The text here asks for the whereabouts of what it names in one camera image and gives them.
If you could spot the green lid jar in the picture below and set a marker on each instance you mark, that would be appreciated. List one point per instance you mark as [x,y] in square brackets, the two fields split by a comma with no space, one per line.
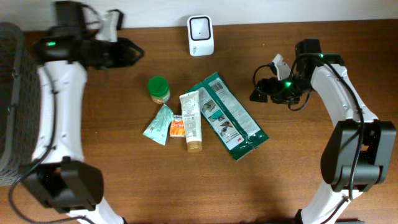
[159,90]

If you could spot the white barcode scanner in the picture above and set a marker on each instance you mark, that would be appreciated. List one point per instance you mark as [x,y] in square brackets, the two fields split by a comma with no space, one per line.
[200,35]

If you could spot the white Pantene tube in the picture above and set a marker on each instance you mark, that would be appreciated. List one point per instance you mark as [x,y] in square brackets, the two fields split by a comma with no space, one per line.
[191,115]

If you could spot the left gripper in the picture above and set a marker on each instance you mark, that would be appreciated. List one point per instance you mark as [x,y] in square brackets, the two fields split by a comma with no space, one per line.
[112,53]

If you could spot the green 3M glove packet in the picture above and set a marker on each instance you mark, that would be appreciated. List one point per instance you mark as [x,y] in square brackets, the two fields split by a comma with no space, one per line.
[233,125]

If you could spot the grey plastic mesh basket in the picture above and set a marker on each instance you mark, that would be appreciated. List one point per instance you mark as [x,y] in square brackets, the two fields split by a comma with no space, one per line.
[20,103]

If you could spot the teal foil sachet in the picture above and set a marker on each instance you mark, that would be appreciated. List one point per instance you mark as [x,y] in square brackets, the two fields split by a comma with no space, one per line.
[159,126]

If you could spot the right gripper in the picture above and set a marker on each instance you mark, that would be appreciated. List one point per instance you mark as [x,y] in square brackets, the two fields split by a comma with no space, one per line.
[272,91]

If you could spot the orange tissue pack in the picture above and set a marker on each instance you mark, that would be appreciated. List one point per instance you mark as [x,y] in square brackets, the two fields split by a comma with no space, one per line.
[177,129]

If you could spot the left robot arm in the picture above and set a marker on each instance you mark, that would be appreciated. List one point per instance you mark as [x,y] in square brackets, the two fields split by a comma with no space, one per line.
[59,178]

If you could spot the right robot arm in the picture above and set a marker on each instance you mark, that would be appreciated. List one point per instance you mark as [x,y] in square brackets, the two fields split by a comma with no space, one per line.
[358,153]

